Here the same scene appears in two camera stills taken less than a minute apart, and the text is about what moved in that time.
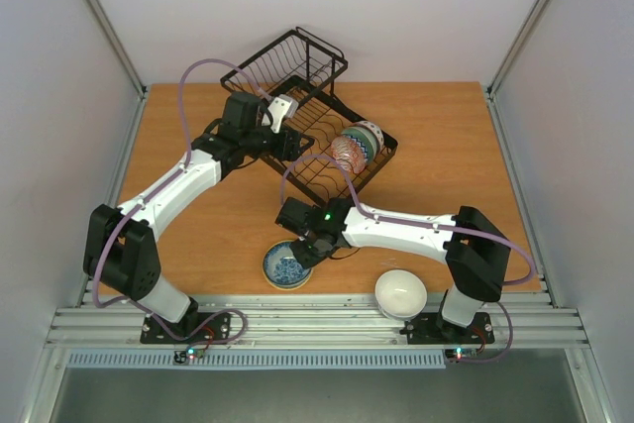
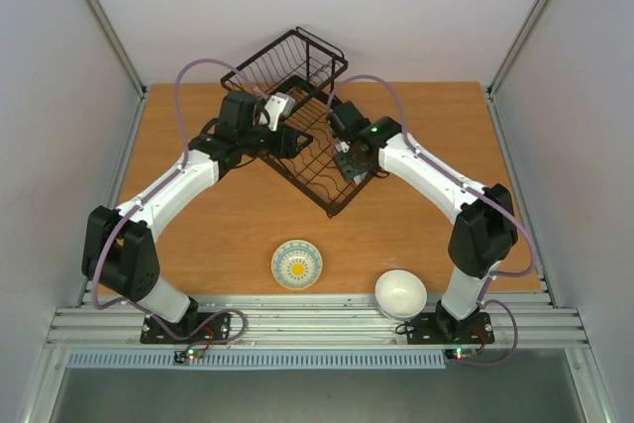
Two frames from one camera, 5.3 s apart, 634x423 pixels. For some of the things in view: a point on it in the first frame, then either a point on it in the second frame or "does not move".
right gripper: (304, 251) → (348, 163)
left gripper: (293, 139) does not move
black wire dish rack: (298, 72) does not move
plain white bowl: (400, 294) does not move
